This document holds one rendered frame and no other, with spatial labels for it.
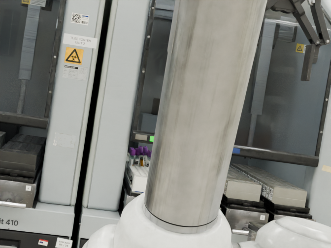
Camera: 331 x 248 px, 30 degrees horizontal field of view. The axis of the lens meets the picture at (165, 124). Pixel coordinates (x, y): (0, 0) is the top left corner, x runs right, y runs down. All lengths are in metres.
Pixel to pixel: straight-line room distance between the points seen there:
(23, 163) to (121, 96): 0.36
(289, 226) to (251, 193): 1.11
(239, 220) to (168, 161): 1.18
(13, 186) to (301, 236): 1.13
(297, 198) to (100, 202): 0.63
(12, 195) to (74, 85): 0.37
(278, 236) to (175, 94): 0.27
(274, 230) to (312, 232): 0.05
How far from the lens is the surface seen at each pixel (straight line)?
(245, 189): 1.98
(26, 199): 1.84
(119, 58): 1.90
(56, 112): 1.90
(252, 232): 1.67
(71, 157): 1.91
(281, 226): 0.89
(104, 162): 1.91
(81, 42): 1.89
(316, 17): 1.23
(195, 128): 0.71
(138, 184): 1.88
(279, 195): 2.02
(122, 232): 0.82
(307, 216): 1.99
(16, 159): 1.90
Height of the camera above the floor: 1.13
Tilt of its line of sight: 3 degrees down
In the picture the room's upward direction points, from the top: 9 degrees clockwise
